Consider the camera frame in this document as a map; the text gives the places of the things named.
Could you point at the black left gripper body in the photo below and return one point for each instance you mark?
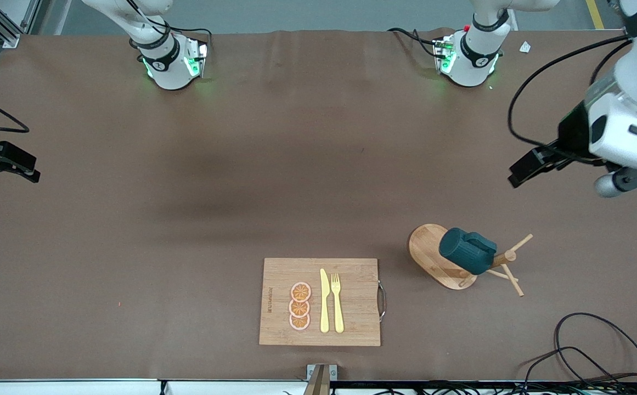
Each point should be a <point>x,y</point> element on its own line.
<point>572,133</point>

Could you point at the dark teal ribbed cup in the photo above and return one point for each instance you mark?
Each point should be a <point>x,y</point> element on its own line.
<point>463,251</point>

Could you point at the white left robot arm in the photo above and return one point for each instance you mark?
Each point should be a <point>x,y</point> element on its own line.
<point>631,115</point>

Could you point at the wooden mug rack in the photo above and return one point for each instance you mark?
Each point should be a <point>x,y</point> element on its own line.
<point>425,247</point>

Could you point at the small white paper scrap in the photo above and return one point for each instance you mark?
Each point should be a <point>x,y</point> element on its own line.
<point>525,47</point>

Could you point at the yellow plastic fork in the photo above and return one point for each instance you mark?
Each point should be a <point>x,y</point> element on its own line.
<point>338,307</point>

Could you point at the yellow plastic knife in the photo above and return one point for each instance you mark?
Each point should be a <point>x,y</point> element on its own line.
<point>324,307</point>

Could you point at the orange slice toy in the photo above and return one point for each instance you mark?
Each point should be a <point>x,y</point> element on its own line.
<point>300,292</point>

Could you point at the metal table edge bracket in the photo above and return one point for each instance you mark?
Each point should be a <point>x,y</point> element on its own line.
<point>321,378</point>

